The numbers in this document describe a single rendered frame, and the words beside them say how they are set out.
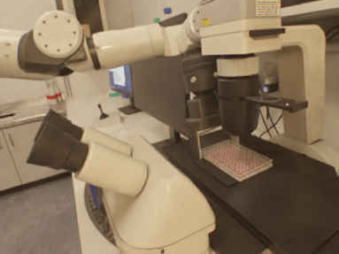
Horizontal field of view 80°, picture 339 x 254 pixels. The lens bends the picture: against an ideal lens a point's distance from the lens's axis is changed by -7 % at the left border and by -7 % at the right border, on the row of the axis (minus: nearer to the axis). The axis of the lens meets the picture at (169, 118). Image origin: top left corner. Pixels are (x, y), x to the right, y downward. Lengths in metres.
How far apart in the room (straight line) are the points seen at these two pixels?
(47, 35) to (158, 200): 0.30
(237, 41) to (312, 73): 0.21
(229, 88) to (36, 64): 0.31
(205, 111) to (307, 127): 0.22
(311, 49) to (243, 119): 0.19
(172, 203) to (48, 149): 0.14
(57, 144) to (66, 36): 0.21
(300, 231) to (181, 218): 0.15
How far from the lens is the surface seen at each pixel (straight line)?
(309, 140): 0.53
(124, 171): 0.26
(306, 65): 0.47
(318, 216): 0.36
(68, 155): 0.24
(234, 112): 0.36
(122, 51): 0.42
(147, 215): 0.26
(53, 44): 0.40
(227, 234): 0.34
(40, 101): 2.91
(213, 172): 0.42
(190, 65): 0.44
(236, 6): 0.32
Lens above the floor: 1.19
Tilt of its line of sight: 18 degrees down
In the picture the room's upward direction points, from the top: 7 degrees counter-clockwise
